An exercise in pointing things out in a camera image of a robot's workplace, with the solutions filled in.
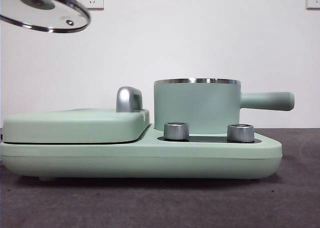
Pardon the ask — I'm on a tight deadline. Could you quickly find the glass lid with green knob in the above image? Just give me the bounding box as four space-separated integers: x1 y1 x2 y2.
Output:
0 0 91 34

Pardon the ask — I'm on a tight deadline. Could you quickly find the silver control knob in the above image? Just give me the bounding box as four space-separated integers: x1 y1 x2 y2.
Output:
163 122 190 141
226 123 255 143

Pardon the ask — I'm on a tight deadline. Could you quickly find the mint green appliance base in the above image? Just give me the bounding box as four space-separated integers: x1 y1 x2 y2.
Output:
0 131 284 183

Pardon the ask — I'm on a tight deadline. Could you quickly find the mint green grill cover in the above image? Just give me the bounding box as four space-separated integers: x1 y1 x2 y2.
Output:
2 108 151 144

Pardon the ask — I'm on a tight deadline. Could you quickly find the mint green pot with handle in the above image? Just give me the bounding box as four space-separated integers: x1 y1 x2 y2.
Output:
152 77 295 137

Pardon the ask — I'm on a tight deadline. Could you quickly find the silver grill cover handle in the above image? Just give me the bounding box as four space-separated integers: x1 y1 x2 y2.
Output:
116 86 144 113

